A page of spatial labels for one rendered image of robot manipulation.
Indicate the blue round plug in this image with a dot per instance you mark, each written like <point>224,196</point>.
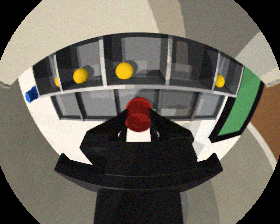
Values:
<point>31,94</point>

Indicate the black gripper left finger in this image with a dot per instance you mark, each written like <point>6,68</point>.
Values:
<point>110,129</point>

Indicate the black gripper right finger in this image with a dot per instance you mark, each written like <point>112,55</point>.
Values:
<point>167,129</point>

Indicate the green tray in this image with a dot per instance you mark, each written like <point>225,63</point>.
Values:
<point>241,113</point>

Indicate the grey slanted cover panel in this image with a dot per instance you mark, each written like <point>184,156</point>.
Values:
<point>202,32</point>

